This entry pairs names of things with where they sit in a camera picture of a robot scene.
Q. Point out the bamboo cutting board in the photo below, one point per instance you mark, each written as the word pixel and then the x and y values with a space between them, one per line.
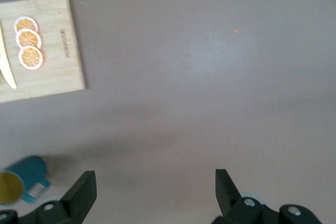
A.
pixel 57 77

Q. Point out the teal cup yellow inside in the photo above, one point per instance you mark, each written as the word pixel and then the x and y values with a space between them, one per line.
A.
pixel 29 171

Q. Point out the tiny red speck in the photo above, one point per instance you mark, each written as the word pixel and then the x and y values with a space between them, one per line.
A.
pixel 236 31

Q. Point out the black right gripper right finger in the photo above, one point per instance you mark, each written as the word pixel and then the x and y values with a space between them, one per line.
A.
pixel 236 208

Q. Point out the toy orange slice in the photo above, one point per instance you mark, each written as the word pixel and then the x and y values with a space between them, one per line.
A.
pixel 31 57
pixel 28 37
pixel 25 22

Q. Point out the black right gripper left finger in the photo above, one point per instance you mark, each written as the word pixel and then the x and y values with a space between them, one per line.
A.
pixel 73 203

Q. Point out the brown table cover mat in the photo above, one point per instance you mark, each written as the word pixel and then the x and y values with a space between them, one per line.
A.
pixel 183 90

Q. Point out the yellow plastic knife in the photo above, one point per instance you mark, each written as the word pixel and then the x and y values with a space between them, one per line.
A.
pixel 8 74

